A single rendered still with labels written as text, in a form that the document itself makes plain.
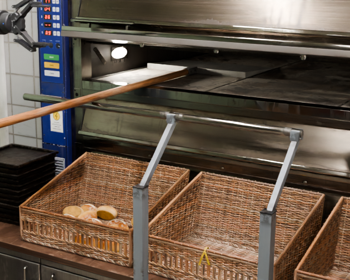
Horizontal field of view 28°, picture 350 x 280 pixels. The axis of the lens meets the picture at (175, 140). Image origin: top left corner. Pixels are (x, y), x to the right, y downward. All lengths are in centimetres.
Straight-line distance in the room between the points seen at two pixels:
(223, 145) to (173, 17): 57
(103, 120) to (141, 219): 86
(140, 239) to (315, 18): 103
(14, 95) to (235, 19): 127
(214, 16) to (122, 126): 68
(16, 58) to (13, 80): 11
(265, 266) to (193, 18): 110
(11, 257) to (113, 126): 73
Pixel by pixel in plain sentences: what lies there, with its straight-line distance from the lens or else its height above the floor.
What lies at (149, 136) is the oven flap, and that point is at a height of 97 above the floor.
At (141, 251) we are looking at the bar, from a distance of 250.
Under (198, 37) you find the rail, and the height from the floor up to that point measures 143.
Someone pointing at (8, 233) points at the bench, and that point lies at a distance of 309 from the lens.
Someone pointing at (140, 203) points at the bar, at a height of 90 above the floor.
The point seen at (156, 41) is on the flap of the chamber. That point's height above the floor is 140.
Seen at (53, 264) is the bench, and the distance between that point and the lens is 287.
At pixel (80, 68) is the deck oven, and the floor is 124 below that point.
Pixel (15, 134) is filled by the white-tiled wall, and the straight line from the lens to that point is 358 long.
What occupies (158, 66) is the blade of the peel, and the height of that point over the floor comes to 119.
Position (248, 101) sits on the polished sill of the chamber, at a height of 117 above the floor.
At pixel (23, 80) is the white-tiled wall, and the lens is 348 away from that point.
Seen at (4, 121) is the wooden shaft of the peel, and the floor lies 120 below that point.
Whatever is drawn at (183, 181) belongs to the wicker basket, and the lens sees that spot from 293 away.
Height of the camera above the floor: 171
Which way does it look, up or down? 14 degrees down
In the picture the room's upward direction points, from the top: 1 degrees clockwise
